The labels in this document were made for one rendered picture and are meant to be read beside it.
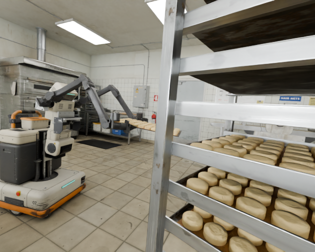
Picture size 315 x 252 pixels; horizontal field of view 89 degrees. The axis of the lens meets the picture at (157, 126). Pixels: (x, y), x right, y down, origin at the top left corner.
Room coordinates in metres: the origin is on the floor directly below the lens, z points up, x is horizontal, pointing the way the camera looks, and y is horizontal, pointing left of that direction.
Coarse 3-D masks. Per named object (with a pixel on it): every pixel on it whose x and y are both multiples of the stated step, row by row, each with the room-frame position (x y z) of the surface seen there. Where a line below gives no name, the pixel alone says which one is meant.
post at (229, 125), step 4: (228, 96) 0.69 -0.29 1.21; (232, 96) 0.68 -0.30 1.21; (236, 96) 0.68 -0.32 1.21; (228, 100) 0.69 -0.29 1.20; (232, 100) 0.68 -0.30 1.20; (236, 100) 0.69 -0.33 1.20; (228, 120) 0.68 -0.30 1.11; (232, 120) 0.67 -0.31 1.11; (228, 124) 0.68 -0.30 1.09; (232, 124) 0.68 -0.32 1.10; (224, 128) 0.69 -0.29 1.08; (228, 128) 0.68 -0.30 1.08; (232, 128) 0.68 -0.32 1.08
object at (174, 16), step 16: (176, 0) 0.33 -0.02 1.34; (176, 16) 0.33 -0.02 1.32; (176, 32) 0.33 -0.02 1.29; (176, 48) 0.34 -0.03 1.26; (160, 64) 0.35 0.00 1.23; (176, 64) 0.34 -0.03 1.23; (160, 80) 0.34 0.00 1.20; (176, 80) 0.35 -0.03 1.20; (160, 96) 0.34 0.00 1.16; (176, 96) 0.35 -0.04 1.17; (160, 112) 0.34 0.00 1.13; (160, 128) 0.34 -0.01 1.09; (160, 144) 0.33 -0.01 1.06; (160, 160) 0.33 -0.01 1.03; (160, 176) 0.33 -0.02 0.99; (160, 192) 0.33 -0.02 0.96; (160, 208) 0.33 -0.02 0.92; (160, 224) 0.34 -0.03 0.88; (160, 240) 0.34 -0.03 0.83
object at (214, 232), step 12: (192, 216) 0.37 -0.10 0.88; (204, 216) 0.39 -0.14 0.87; (192, 228) 0.34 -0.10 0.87; (204, 228) 0.33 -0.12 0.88; (216, 228) 0.33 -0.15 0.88; (228, 228) 0.35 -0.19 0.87; (216, 240) 0.31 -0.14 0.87; (228, 240) 0.32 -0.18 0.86; (240, 240) 0.30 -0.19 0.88; (252, 240) 0.32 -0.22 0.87
